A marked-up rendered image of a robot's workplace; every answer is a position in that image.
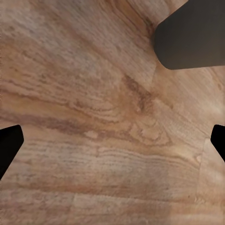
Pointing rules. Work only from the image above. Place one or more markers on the trash can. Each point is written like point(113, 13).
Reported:
point(193, 36)

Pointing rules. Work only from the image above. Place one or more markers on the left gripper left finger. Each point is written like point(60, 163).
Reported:
point(11, 140)

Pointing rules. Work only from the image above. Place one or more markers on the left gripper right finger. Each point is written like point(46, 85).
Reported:
point(218, 139)

